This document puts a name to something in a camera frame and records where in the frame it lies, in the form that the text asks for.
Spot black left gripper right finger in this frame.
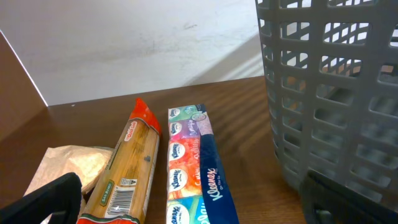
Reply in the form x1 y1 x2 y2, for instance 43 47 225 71
299 170 397 224

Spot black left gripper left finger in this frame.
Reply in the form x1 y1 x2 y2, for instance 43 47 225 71
1 172 81 224

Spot grey plastic basket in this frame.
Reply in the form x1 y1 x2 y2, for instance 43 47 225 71
256 0 397 210

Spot beige grain bag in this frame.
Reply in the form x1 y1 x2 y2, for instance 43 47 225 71
25 145 113 196

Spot spaghetti packet red ends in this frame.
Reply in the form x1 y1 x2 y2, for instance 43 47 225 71
77 98 161 224

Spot brown cardboard panel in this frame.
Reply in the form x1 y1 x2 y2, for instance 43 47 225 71
1 33 47 140

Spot Kleenex tissue multipack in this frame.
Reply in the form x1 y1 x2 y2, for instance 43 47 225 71
165 104 239 224

